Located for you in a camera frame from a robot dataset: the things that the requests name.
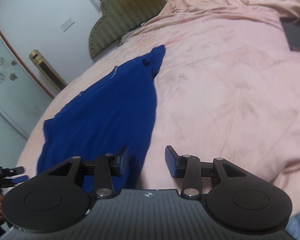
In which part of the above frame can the olive green padded headboard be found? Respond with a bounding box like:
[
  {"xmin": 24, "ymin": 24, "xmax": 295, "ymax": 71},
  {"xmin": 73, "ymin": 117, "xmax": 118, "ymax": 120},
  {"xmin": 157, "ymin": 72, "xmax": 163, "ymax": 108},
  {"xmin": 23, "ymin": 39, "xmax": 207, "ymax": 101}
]
[{"xmin": 88, "ymin": 0, "xmax": 166, "ymax": 58}]

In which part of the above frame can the dark blue sweater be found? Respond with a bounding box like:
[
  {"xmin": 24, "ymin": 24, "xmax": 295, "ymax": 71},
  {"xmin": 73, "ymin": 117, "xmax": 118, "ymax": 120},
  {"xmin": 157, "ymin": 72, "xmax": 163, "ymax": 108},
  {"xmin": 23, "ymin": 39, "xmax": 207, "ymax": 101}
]
[{"xmin": 37, "ymin": 45, "xmax": 166, "ymax": 191}]

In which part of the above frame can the frosted glass wardrobe door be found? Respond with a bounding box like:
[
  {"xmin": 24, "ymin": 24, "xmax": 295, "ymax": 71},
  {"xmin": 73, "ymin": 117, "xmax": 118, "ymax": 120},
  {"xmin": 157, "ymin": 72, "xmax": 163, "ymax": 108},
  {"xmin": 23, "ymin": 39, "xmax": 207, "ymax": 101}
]
[{"xmin": 0, "ymin": 13, "xmax": 56, "ymax": 140}]

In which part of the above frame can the gold standing air conditioner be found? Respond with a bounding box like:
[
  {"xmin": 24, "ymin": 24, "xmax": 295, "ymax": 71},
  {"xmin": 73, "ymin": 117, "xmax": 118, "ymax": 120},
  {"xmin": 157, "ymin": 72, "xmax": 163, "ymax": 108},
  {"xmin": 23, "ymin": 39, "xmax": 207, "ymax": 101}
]
[{"xmin": 29, "ymin": 49, "xmax": 68, "ymax": 92}]

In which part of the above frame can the pink bed sheet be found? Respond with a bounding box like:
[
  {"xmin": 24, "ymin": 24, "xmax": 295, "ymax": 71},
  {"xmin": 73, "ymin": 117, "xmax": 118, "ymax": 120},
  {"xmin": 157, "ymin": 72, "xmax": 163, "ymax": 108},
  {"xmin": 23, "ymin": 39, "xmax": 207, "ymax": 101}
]
[{"xmin": 16, "ymin": 0, "xmax": 300, "ymax": 218}]

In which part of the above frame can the black flat box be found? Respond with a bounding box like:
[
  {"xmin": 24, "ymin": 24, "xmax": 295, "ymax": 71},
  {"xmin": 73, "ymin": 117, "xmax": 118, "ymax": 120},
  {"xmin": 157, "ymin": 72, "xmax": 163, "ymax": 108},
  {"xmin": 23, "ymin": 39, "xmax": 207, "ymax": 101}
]
[{"xmin": 280, "ymin": 17, "xmax": 300, "ymax": 51}]

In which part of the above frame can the white wall socket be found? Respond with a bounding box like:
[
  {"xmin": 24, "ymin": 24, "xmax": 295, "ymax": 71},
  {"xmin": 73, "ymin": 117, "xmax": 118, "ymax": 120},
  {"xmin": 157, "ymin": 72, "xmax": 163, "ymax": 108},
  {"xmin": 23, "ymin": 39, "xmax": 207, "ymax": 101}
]
[{"xmin": 60, "ymin": 18, "xmax": 75, "ymax": 32}]

